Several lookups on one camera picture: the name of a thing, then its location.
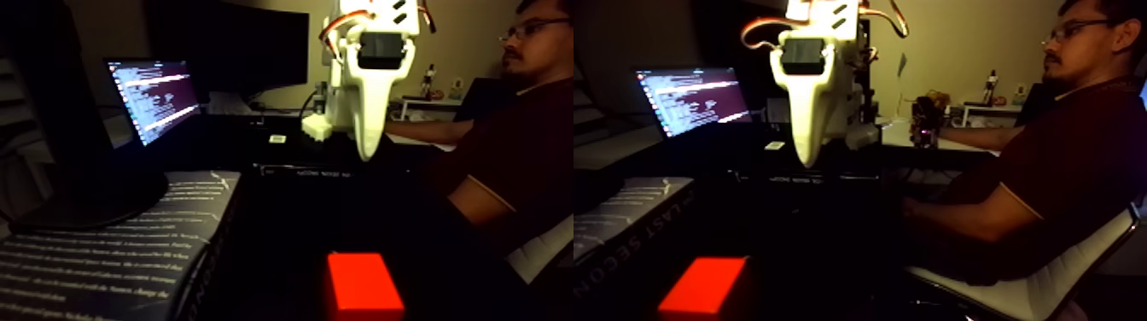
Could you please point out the red cube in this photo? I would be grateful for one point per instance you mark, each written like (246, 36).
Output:
(363, 282)

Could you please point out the person's left hand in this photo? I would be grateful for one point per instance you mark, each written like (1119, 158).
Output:
(921, 211)

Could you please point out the black box white lettering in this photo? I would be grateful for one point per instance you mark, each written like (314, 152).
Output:
(305, 169)

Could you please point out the small white tag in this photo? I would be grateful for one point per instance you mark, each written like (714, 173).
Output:
(278, 139)

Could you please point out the white paper stack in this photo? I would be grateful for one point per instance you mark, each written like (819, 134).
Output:
(231, 104)

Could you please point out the black wide monitor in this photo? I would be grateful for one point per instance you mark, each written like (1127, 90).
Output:
(233, 45)

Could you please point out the open laptop lit screen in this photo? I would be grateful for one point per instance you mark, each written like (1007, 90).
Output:
(157, 94)

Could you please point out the black book white text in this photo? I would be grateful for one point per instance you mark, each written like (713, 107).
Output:
(107, 260)

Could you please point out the small figurine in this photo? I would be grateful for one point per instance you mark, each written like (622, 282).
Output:
(990, 88)

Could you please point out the white shelf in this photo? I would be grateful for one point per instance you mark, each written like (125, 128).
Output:
(990, 111)

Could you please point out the person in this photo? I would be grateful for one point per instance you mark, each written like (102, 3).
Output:
(1075, 152)

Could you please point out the white office chair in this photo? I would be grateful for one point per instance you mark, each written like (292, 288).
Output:
(1057, 282)

